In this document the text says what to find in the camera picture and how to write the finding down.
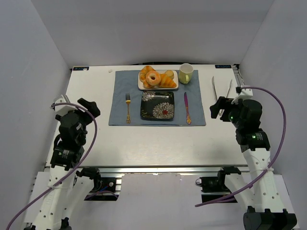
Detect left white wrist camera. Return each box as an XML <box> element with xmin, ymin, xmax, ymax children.
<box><xmin>50</xmin><ymin>94</ymin><xmax>74</xmax><ymax>116</ymax></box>

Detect white rectangular serving tray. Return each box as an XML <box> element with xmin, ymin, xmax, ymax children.
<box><xmin>137</xmin><ymin>70</ymin><xmax>179</xmax><ymax>91</ymax></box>

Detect gold fork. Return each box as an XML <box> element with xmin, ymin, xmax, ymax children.
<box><xmin>126</xmin><ymin>93</ymin><xmax>131</xmax><ymax>124</ymax></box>

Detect blue cloth placemat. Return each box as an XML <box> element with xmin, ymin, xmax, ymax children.
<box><xmin>108</xmin><ymin>70</ymin><xmax>206</xmax><ymax>127</ymax></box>

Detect small round bread roll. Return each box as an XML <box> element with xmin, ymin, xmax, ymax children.
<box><xmin>165</xmin><ymin>70</ymin><xmax>174</xmax><ymax>79</ymax></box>

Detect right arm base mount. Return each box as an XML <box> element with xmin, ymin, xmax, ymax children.
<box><xmin>195</xmin><ymin>166</ymin><xmax>241</xmax><ymax>203</ymax></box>

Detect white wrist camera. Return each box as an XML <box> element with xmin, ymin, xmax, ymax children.
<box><xmin>233</xmin><ymin>86</ymin><xmax>253</xmax><ymax>104</ymax></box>
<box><xmin>50</xmin><ymin>94</ymin><xmax>74</xmax><ymax>116</ymax></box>

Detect white tongs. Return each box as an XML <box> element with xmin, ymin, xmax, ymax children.
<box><xmin>212</xmin><ymin>76</ymin><xmax>232</xmax><ymax>101</ymax></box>

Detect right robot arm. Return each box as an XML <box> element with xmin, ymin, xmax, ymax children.
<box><xmin>210</xmin><ymin>97</ymin><xmax>297</xmax><ymax>230</ymax></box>

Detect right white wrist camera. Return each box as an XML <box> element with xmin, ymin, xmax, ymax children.
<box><xmin>233</xmin><ymin>86</ymin><xmax>253</xmax><ymax>104</ymax></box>

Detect black floral square plate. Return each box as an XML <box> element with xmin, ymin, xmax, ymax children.
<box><xmin>140</xmin><ymin>91</ymin><xmax>175</xmax><ymax>121</ymax></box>

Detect left blue table label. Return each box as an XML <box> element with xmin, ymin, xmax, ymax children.
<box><xmin>72</xmin><ymin>67</ymin><xmax>89</xmax><ymax>71</ymax></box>

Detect pale green mug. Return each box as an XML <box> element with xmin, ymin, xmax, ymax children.
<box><xmin>178</xmin><ymin>63</ymin><xmax>194</xmax><ymax>84</ymax></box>

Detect orange twisted bread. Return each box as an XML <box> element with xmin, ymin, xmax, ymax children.
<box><xmin>139</xmin><ymin>66</ymin><xmax>154</xmax><ymax>82</ymax></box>

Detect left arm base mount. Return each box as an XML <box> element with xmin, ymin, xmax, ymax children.
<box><xmin>76</xmin><ymin>167</ymin><xmax>118</xmax><ymax>201</ymax></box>

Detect round golden bun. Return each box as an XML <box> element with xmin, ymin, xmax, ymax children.
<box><xmin>143</xmin><ymin>81</ymin><xmax>154</xmax><ymax>89</ymax></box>

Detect iridescent purple knife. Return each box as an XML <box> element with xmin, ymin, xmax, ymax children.
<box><xmin>184</xmin><ymin>92</ymin><xmax>191</xmax><ymax>125</ymax></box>

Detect striped croissant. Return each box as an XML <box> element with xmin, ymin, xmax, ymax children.
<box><xmin>159</xmin><ymin>73</ymin><xmax>177</xmax><ymax>88</ymax></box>

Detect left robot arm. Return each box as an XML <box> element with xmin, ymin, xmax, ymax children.
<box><xmin>28</xmin><ymin>96</ymin><xmax>101</xmax><ymax>230</ymax></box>

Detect right blue table label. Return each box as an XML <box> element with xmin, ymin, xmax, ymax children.
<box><xmin>215</xmin><ymin>65</ymin><xmax>232</xmax><ymax>69</ymax></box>

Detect glazed ring donut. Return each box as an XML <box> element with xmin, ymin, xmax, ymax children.
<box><xmin>146</xmin><ymin>71</ymin><xmax>161</xmax><ymax>86</ymax></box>

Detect blue table label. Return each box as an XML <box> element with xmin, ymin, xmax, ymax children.
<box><xmin>215</xmin><ymin>65</ymin><xmax>232</xmax><ymax>69</ymax></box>
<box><xmin>72</xmin><ymin>67</ymin><xmax>89</xmax><ymax>71</ymax></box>

